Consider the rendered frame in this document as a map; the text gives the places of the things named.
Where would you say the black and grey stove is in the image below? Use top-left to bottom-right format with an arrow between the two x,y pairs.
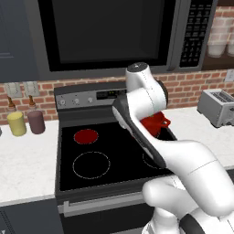
53,80 -> 185,234

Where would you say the red pot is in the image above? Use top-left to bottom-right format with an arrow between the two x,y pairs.
139,111 -> 172,138

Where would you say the mauve cylinder jar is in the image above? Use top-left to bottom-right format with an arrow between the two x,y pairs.
27,110 -> 47,135

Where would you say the black microwave oven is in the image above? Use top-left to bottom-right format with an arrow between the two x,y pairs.
25,0 -> 219,80

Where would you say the brown bottle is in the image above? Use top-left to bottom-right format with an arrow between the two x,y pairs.
6,96 -> 17,113
27,94 -> 37,112

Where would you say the yellow cylinder jar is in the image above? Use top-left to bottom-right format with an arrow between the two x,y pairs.
6,111 -> 27,137

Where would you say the silver toaster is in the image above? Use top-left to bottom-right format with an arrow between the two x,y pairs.
197,88 -> 234,129

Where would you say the brown wooden shelf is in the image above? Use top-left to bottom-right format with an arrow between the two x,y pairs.
201,0 -> 234,71

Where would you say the dark grey cupboard door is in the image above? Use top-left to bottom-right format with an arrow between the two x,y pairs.
0,0 -> 40,83

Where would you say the white cup stack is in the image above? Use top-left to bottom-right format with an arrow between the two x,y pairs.
207,16 -> 229,59

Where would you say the dark grey base cupboard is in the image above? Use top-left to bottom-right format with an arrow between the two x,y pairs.
0,197 -> 64,234

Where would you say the grey oven door handle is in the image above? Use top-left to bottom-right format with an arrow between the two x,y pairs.
62,192 -> 148,218

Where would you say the white wall outlet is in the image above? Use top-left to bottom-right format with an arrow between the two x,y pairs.
224,69 -> 234,83

